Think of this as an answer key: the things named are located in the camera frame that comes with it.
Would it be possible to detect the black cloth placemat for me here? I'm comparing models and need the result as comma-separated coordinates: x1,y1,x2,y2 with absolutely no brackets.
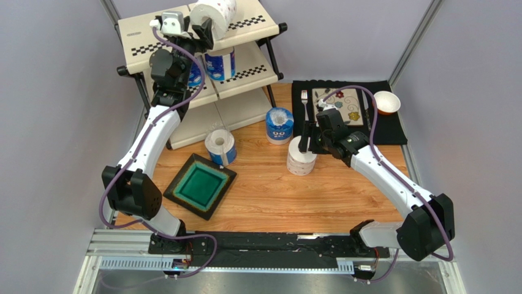
292,80,407,145

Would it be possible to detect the white floral paper roll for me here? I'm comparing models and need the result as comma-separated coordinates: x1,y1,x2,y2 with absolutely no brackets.
189,0,237,40

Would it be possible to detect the green square plate black rim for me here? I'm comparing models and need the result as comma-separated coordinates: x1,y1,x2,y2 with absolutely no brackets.
163,154,237,221

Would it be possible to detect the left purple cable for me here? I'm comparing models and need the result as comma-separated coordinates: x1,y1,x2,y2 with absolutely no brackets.
99,26,219,282

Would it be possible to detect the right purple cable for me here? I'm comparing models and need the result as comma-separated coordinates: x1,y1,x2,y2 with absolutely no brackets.
322,85,454,285

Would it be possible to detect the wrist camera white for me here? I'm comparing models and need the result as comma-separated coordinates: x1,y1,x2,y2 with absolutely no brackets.
149,10,189,37
316,99,337,112

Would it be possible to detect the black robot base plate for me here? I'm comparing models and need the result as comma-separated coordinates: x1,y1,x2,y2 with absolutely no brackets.
148,232,390,269

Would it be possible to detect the purple cable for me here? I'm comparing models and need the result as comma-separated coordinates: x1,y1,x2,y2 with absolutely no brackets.
322,85,454,285
99,26,219,282

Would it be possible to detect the white and orange bowl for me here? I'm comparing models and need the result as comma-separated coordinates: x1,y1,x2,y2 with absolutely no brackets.
374,91,401,115

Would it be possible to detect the cream checkered three-tier shelf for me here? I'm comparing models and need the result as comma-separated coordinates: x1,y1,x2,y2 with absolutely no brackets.
118,1,287,149

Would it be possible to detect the white red-floral paper roll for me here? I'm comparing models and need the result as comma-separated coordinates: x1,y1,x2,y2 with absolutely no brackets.
287,136,317,176

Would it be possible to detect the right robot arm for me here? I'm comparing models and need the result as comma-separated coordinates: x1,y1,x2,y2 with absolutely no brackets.
299,109,455,262

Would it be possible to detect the silver table knife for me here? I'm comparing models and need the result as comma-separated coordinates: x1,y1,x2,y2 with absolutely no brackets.
362,91,371,128

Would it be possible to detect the square floral plate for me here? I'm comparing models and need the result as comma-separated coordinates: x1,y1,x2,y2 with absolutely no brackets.
312,88,364,126

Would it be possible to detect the plastic-wrapped roll blue label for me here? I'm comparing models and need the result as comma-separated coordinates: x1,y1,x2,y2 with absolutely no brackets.
204,123,237,167

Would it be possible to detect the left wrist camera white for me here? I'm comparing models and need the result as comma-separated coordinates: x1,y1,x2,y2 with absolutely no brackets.
149,10,189,37

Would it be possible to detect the silver fork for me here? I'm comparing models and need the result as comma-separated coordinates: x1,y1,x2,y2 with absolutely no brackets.
301,89,309,123

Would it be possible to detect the blue cartoon-face roll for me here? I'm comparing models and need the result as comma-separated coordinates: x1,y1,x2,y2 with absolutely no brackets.
265,107,294,145

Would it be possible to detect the dark blue roll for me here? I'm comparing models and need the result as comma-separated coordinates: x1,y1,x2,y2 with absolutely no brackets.
204,47,236,81
187,59,203,87

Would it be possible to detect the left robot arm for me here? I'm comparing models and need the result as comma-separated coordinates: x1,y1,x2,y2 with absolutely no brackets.
99,17,214,243

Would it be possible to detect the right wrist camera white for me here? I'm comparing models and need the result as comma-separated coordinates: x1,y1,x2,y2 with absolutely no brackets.
316,99,337,112

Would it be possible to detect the aluminium frame rail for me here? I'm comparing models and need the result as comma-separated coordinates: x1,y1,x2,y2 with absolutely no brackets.
73,228,467,294

